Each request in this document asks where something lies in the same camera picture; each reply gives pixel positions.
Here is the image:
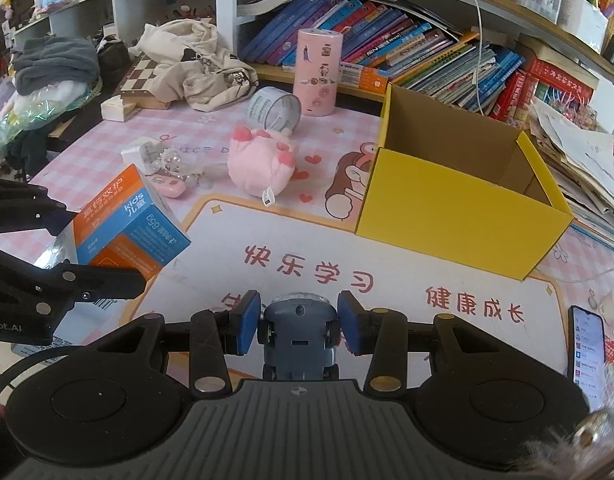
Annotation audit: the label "blue grey toy car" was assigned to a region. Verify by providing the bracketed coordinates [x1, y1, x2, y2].
[257, 292, 341, 382]

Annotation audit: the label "usmile toothpaste box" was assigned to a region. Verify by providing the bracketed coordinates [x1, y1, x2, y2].
[34, 165, 191, 280]

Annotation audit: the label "pink plush toy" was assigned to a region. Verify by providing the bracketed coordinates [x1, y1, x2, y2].
[227, 126, 296, 207]

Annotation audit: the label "pink cartoon desk mat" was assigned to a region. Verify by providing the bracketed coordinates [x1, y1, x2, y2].
[34, 103, 614, 372]

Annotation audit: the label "grey folded clothes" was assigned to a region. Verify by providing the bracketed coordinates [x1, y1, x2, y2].
[13, 36, 100, 96]

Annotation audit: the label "small pink case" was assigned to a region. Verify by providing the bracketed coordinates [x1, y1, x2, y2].
[148, 174, 187, 198]

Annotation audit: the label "clear plastic crumpled wrapper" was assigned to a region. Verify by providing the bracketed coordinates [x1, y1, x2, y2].
[147, 145, 205, 185]

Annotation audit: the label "yellow cardboard box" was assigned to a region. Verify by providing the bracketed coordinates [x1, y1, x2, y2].
[356, 86, 573, 281]

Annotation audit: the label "wooden chessboard box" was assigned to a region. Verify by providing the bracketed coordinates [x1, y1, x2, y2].
[119, 53, 170, 110]

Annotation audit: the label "black smartphone on desk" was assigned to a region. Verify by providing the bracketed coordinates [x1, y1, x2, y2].
[568, 306, 606, 412]

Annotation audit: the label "beige cloth bag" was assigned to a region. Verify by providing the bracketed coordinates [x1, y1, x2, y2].
[136, 18, 258, 113]

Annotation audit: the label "clear tape roll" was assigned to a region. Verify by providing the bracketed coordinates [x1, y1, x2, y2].
[246, 87, 301, 134]

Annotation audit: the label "orange small box on shelf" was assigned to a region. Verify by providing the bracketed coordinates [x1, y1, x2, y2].
[339, 62, 388, 96]

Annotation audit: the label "stack of papers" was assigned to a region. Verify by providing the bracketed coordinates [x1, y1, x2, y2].
[528, 99, 614, 245]

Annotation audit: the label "row of books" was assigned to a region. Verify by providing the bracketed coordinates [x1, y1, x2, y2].
[240, 0, 524, 116]

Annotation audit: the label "pink cylindrical canister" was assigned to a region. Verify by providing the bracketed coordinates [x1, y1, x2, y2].
[293, 28, 343, 117]

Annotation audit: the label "red dictionary books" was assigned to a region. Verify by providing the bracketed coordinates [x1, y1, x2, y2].
[488, 56, 595, 126]

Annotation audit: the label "wooden bookshelf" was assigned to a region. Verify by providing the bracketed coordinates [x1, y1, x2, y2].
[215, 0, 614, 111]

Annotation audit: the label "white pen holder box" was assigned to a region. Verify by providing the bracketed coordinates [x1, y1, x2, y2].
[557, 0, 609, 53]

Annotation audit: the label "white charging cable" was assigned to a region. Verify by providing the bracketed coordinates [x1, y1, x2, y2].
[431, 0, 488, 117]

